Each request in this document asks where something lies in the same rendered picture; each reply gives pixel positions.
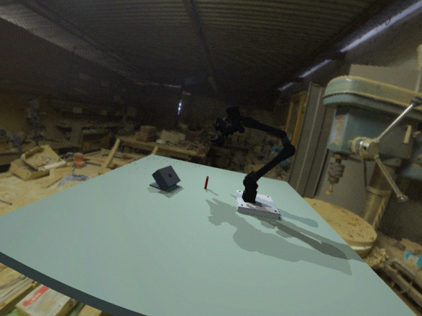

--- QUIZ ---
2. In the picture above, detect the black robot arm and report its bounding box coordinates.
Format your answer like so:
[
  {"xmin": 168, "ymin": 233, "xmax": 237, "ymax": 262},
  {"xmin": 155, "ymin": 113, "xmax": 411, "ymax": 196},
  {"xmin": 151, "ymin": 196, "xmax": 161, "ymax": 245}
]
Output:
[{"xmin": 213, "ymin": 106, "xmax": 295, "ymax": 203}]

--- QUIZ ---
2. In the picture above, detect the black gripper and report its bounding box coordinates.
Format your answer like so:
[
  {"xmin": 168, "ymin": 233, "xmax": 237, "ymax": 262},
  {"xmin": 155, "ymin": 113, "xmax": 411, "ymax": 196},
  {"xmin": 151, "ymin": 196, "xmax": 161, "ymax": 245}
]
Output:
[{"xmin": 210, "ymin": 118, "xmax": 233, "ymax": 147}]

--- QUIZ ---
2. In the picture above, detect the dark grey sloped panel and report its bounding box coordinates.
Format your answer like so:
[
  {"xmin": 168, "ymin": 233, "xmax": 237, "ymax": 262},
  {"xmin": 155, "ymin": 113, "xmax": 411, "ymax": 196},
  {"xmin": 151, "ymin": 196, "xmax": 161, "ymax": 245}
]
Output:
[{"xmin": 149, "ymin": 166, "xmax": 181, "ymax": 191}]

